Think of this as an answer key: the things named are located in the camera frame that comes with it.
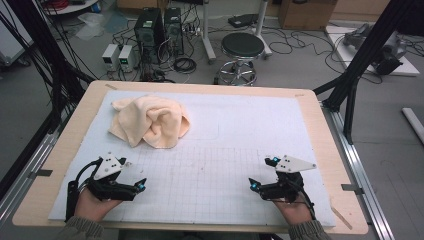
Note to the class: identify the black metal frame post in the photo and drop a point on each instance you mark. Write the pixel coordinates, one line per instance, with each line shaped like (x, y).
(366, 50)

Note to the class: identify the white floor board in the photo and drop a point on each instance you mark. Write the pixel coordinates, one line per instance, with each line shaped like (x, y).
(343, 56)

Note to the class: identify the person's left hand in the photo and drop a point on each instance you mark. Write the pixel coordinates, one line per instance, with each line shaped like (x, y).
(91, 208)

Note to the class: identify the clear plastic sheet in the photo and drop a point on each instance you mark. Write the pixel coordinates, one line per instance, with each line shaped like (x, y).
(93, 23)

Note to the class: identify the white panel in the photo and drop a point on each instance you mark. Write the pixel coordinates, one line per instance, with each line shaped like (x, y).
(10, 40)

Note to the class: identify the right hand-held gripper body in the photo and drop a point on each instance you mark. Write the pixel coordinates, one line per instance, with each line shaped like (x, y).
(293, 164)

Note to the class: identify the white stand leg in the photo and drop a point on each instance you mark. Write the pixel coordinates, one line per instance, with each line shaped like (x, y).
(261, 16)
(206, 33)

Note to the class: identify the grey machine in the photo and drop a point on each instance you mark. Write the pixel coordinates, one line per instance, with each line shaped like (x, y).
(390, 50)

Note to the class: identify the peach towel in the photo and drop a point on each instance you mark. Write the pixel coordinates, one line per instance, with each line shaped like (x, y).
(150, 120)

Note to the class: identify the aluminium rail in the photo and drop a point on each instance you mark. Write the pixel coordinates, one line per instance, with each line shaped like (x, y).
(358, 173)
(33, 160)

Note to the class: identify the white tube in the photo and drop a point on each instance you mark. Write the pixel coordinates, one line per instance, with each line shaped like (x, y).
(413, 121)

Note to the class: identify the narrow black computer tower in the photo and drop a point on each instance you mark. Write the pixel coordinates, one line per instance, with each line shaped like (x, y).
(173, 30)

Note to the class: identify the black round stool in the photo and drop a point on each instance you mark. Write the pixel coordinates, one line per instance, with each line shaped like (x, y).
(242, 44)

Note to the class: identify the person's right hand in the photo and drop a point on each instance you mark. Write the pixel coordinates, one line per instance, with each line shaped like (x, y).
(296, 211)

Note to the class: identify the flat black device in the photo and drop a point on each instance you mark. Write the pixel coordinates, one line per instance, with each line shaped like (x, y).
(243, 20)

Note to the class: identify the white power supply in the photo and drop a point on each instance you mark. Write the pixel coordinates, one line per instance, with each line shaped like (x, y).
(126, 58)
(110, 56)

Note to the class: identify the white round table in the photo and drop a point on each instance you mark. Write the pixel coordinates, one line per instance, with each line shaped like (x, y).
(73, 7)

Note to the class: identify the wide black computer tower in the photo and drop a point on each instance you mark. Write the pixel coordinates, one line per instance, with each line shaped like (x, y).
(148, 30)

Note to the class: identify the cardboard box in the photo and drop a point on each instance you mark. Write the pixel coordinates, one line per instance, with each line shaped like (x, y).
(306, 15)

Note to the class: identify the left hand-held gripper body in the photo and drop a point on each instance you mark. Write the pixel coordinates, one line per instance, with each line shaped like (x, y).
(106, 166)

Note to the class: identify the grey metal bracket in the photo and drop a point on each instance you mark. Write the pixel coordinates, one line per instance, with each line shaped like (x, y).
(41, 173)
(351, 188)

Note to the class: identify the white grid mat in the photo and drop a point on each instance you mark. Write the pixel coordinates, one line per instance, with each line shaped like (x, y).
(233, 133)

